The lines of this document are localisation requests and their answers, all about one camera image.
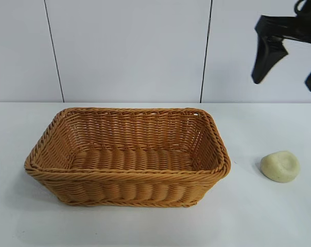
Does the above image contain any pale yellow egg yolk pastry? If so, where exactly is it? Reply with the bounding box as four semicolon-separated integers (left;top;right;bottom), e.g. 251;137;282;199
260;150;301;184

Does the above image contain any woven tan wicker basket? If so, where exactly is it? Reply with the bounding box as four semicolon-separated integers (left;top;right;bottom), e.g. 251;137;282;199
24;107;232;208

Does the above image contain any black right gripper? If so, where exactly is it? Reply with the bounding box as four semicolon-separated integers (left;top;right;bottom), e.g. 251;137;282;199
251;0;311;93

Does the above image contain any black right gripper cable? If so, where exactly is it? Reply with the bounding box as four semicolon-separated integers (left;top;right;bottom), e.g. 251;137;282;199
293;0;307;13

